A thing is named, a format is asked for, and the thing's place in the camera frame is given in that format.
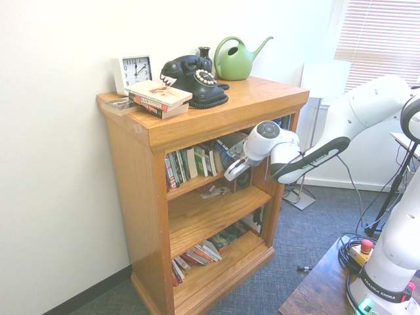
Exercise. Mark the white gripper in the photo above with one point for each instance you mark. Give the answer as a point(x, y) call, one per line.
point(238, 170)

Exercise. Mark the blue paperback book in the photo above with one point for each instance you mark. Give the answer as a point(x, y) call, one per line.
point(226, 151)

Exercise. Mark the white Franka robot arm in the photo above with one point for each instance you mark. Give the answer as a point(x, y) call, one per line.
point(370, 105)

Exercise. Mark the cream paperback book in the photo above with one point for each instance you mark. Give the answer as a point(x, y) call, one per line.
point(219, 162)

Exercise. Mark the green spine book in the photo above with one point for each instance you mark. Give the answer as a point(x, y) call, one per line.
point(199, 162)

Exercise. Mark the white black cover book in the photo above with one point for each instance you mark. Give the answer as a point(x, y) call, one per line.
point(256, 221)

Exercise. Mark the blue Thailand book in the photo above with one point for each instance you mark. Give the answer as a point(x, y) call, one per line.
point(285, 122)

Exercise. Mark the dark green cover book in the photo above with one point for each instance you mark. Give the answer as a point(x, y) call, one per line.
point(229, 238)

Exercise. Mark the red white spine book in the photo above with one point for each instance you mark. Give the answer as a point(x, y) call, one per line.
point(169, 174)

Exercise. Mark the red black spine book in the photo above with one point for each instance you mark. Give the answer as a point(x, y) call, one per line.
point(170, 113)

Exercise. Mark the black orange spine book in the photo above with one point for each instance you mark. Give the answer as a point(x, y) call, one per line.
point(147, 101)

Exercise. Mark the small dark paperback book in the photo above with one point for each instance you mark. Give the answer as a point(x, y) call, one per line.
point(118, 105)

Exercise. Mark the small round speaker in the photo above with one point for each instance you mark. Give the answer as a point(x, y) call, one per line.
point(245, 180)

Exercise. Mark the loose papers pile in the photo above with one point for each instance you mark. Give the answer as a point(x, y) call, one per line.
point(215, 192)

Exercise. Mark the wooden bookshelf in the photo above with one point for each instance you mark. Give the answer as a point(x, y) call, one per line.
point(210, 216)

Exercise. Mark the black rotary telephone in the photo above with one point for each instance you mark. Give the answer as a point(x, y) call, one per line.
point(197, 85)

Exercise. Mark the green plastic watering can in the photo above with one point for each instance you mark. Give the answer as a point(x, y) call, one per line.
point(231, 67)

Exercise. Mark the small black silver tool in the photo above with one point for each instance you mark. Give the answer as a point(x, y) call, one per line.
point(303, 269)

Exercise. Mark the black vase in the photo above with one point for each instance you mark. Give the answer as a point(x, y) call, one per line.
point(204, 54)

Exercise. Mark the white shade floor lamp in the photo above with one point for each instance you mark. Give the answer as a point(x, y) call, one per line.
point(325, 78)

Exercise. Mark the white square clock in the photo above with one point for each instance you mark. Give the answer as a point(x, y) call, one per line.
point(131, 70)

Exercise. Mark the yellow red emergency stop button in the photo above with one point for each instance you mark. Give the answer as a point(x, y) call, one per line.
point(362, 251)

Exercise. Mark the black tripod stand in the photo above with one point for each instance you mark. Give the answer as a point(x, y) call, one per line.
point(398, 177)

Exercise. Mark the window blinds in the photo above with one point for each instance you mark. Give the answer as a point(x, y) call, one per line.
point(380, 39)

